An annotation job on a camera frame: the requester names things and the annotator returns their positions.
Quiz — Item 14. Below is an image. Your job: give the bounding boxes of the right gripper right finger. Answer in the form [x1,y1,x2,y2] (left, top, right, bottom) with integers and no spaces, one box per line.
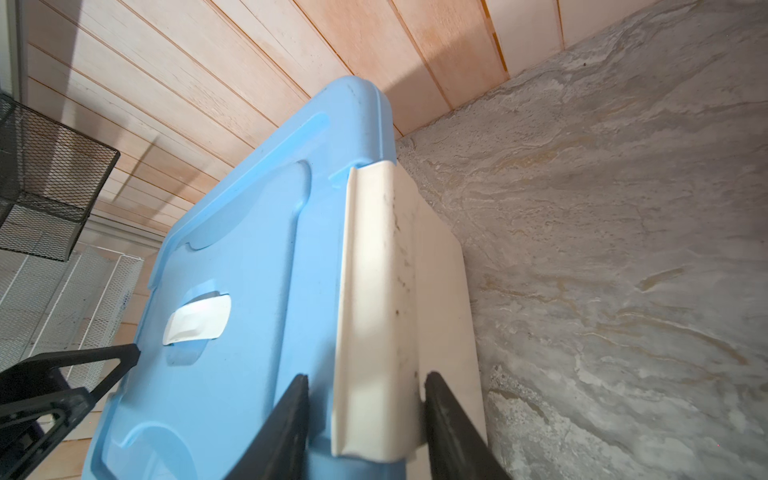
[425,371,511,480]

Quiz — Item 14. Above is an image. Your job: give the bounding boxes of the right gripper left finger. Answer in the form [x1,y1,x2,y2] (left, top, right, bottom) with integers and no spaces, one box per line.
[226,374,310,480]

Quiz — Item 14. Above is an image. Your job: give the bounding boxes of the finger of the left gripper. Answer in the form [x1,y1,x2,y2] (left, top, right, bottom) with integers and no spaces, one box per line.
[1,388,95,479]
[1,344,141,404]

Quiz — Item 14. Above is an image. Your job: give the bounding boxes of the blue plastic bin lid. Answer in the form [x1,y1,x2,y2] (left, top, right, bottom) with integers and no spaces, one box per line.
[82,76,406,479]

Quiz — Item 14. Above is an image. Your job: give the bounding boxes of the white plastic storage bin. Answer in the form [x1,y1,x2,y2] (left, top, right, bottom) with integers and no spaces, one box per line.
[330,161,486,479]

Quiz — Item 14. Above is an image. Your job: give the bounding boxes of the white wire mesh shelf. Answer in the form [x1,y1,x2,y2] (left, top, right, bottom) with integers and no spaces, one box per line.
[1,244,144,370]

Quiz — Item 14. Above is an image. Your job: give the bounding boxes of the black mesh wall basket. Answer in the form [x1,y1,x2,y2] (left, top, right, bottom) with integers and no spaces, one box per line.
[1,94,120,262]

